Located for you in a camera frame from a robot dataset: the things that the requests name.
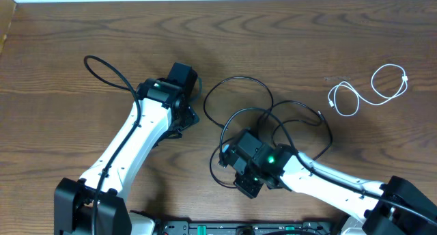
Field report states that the white USB cable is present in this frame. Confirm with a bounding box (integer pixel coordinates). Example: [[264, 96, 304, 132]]
[[327, 63, 409, 118]]

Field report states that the right camera black cable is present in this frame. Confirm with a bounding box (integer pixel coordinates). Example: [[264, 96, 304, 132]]
[[218, 107, 437, 225]]

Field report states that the camera black cable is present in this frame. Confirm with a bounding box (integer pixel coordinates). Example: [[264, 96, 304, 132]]
[[218, 107, 437, 225], [83, 55, 143, 235]]

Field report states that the left camera black cable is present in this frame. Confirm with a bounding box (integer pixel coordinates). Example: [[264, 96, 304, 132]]
[[83, 55, 143, 235]]

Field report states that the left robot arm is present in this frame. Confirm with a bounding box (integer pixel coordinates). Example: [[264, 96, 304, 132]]
[[54, 63, 199, 234]]

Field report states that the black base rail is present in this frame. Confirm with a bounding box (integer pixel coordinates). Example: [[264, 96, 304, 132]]
[[152, 221, 334, 235]]

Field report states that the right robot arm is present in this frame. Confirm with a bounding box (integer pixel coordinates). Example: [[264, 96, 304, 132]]
[[220, 130, 436, 235]]

